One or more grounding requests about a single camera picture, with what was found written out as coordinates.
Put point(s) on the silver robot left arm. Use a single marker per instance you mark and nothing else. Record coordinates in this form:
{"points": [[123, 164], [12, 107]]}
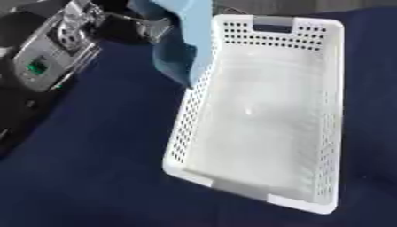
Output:
{"points": [[46, 56]]}

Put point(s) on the white perforated plastic basket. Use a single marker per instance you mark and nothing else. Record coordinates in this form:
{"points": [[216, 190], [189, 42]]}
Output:
{"points": [[263, 118]]}

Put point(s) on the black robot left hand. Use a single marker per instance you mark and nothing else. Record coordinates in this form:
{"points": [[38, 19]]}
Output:
{"points": [[121, 28]]}

